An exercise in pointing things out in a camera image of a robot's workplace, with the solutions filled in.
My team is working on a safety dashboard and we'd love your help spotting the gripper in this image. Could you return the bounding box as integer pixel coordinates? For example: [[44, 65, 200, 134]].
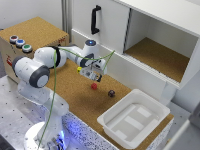
[[80, 65, 104, 83]]

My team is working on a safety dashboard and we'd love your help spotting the green button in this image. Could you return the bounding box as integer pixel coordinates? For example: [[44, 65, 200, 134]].
[[21, 43, 34, 54]]

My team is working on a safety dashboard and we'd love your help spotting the green cable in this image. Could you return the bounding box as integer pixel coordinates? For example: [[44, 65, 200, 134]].
[[35, 46, 116, 150]]

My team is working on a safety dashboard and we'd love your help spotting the white plastic box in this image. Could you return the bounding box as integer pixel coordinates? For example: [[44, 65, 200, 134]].
[[96, 88, 172, 150]]

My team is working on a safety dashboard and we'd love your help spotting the blue button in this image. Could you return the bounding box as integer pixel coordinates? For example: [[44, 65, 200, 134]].
[[15, 38, 26, 49]]

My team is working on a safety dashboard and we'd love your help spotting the black door handle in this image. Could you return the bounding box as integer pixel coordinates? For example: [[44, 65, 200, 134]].
[[90, 4, 102, 36]]

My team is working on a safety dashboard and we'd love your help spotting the red button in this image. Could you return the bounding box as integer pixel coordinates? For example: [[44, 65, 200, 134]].
[[9, 35, 20, 45]]

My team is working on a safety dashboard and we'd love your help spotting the purple block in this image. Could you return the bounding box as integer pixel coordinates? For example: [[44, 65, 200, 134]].
[[107, 89, 116, 98]]

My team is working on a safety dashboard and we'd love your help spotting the wooden drawer box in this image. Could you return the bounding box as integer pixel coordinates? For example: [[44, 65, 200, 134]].
[[0, 16, 71, 84]]

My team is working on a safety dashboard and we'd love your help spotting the pink block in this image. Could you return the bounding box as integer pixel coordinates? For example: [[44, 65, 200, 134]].
[[90, 82, 99, 91]]

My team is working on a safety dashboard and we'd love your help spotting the white cabinet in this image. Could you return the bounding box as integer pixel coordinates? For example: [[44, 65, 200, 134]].
[[68, 0, 200, 107]]

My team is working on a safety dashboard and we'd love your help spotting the white sliding door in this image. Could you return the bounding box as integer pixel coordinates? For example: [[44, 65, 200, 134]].
[[71, 0, 131, 56]]

